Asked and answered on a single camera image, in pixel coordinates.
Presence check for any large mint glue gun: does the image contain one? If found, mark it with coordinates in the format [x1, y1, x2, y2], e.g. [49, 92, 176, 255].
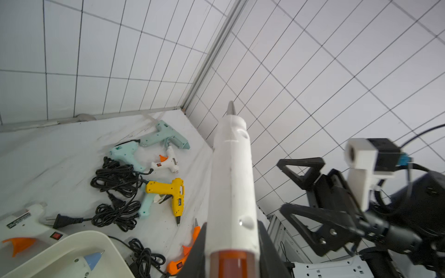
[139, 120, 190, 149]

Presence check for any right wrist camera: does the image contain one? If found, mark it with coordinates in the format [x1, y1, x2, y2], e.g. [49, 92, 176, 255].
[345, 138, 414, 212]

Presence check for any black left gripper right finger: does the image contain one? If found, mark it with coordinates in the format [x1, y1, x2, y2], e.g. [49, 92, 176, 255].
[257, 220, 291, 278]

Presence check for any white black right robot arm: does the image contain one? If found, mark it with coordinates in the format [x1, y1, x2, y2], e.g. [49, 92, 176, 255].
[277, 158, 445, 278]

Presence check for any cream plastic storage tray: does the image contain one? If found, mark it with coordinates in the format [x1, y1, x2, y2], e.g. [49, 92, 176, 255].
[1, 231, 134, 278]

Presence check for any light teal glue gun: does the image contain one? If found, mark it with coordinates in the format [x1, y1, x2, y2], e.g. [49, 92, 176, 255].
[138, 191, 161, 220]

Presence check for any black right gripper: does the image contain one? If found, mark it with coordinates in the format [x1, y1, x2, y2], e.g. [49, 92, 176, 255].
[277, 158, 363, 257]

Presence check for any yellow glue gun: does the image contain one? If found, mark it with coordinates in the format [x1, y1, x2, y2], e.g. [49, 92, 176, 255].
[146, 178, 185, 226]

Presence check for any large white glue gun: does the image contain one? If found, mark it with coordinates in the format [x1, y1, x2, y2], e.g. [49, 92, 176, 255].
[205, 101, 260, 278]

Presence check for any white mini glue gun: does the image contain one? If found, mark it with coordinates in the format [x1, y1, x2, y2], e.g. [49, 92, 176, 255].
[151, 145, 179, 174]

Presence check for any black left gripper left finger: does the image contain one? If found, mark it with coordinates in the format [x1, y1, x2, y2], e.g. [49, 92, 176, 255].
[177, 222, 207, 278]

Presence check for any white glue gun orange trigger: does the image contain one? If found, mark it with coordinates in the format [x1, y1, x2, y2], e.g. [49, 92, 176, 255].
[1, 203, 67, 258]

